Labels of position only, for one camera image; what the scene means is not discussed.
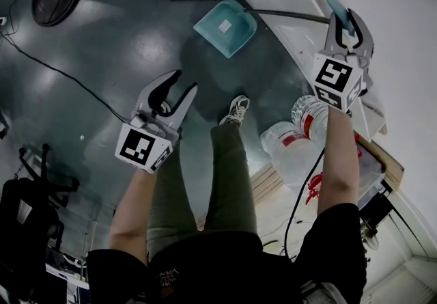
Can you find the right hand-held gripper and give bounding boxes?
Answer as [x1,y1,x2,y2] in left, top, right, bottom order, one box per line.
[309,8,376,114]

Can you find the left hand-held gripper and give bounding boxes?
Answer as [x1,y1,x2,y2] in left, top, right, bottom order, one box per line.
[115,69,199,174]

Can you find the teal dustpan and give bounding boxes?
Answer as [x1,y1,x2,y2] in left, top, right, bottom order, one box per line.
[193,0,358,59]

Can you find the person's right forearm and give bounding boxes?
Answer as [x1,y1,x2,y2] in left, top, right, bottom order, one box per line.
[315,103,361,219]

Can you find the person's left forearm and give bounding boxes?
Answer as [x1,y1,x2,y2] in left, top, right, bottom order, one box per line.
[108,167,158,265]

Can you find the white shelf unit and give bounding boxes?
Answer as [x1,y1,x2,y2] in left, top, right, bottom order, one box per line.
[234,0,389,142]

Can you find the white sneaker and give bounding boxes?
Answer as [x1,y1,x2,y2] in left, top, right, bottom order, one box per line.
[217,94,251,128]

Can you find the green trousers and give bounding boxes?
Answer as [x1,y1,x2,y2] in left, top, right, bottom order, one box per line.
[145,122,259,260]

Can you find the wooden table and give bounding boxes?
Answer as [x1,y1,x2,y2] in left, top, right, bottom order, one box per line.
[354,130,406,191]

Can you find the wooden slatted crate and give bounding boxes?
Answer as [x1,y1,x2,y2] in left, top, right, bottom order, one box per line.
[250,163,285,205]

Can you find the black printed shirt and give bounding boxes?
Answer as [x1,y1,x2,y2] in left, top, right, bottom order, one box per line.
[86,202,369,304]

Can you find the black office chair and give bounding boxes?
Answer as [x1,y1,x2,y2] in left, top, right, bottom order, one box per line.
[0,143,82,297]

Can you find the grey waist pack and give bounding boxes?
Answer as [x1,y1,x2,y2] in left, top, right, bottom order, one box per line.
[299,279,346,304]

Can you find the black floor cable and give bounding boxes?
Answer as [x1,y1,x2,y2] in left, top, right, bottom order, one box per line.
[0,28,128,125]

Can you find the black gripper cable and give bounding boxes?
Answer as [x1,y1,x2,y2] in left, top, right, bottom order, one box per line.
[283,146,326,260]

